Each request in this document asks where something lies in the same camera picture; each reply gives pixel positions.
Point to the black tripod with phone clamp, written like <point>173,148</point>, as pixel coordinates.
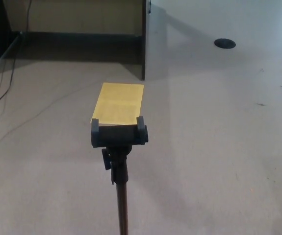
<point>120,139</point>

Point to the yellow rectangular floor sheet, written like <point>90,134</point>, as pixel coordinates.
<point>118,102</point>

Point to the dark wooden desk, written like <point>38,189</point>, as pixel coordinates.
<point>144,36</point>

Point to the black round floor cover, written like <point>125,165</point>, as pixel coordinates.
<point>224,43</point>

